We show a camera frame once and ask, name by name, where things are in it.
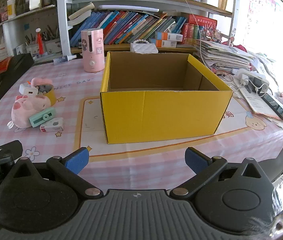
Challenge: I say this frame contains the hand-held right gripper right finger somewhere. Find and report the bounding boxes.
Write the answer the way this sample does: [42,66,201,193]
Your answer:
[169,147,274,199]

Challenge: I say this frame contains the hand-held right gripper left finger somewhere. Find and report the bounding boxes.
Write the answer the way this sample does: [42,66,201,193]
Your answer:
[7,147,104,200]

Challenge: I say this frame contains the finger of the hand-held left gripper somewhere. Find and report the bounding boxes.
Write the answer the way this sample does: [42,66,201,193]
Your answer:
[0,141,23,161]

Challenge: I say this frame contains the small white printed box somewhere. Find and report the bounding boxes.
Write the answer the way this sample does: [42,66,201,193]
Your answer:
[40,117,64,132]

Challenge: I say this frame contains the pink pig plush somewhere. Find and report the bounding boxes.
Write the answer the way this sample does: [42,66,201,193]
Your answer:
[8,94,52,129]

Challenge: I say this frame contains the mint green hole punch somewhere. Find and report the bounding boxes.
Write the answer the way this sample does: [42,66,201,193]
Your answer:
[29,107,56,128]

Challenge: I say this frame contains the yellow cardboard box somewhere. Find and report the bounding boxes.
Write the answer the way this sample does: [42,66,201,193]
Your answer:
[100,51,233,145]

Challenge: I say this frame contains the white usb charger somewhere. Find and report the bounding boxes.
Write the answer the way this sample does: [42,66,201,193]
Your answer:
[19,81,38,97]

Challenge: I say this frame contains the pink plush keychain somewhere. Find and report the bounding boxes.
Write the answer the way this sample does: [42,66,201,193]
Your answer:
[31,77,53,87]

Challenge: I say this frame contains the yellow tape roll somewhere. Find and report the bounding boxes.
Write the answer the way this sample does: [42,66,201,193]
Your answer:
[35,84,57,107]

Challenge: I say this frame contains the black printer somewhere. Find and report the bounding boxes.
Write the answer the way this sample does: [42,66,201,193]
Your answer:
[0,53,35,108]

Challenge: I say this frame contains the pink checked tablecloth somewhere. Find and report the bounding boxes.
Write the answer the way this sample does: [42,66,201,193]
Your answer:
[0,52,283,200]

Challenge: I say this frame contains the paper booklet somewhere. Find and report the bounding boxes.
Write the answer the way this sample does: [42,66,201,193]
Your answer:
[239,87,282,120]

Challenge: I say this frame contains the black smartphone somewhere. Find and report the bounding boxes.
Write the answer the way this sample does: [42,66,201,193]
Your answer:
[261,94,283,120]

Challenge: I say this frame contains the white power strip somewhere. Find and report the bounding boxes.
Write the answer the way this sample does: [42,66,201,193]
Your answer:
[235,69,269,97]

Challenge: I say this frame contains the white spray bottle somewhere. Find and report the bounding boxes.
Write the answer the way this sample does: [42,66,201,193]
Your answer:
[53,54,77,65]

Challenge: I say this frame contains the stack of papers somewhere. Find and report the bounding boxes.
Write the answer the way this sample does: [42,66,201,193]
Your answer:
[194,39,258,74]

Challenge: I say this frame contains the pink cylindrical humidifier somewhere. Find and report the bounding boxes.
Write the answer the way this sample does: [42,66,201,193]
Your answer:
[81,28,105,73]

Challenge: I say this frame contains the white desk organiser boxes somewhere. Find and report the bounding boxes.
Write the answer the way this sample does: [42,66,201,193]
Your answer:
[25,38,63,57]

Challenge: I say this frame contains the white side shelf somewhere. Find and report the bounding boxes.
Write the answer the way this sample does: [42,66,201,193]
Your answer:
[0,4,64,63]

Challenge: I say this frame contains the orange and white carton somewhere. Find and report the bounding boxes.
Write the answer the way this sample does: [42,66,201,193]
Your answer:
[155,32,183,42]
[156,39,177,47]

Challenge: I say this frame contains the white quilted purse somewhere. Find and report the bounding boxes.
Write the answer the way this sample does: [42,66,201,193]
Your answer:
[130,39,158,53]

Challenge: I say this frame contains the white jar yellow label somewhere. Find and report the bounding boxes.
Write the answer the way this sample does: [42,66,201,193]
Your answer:
[7,0,16,19]

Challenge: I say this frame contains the red printed box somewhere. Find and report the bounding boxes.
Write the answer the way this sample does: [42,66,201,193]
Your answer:
[181,14,218,46]

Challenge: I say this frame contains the white bookshelf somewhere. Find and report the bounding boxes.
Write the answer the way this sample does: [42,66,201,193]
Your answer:
[57,0,238,55]

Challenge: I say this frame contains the row of leaning books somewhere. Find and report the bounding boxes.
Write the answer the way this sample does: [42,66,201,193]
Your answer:
[69,10,189,47]

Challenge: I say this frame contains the thick white book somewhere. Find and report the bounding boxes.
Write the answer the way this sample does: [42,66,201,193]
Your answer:
[68,2,95,25]

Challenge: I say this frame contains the white light bar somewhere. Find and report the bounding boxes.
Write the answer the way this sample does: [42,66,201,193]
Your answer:
[94,4,159,13]

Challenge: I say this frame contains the white cable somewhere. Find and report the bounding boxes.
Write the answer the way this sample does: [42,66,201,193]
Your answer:
[178,0,234,80]

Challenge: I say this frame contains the wall poster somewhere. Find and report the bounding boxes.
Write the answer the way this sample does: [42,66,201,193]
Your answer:
[248,0,278,48]

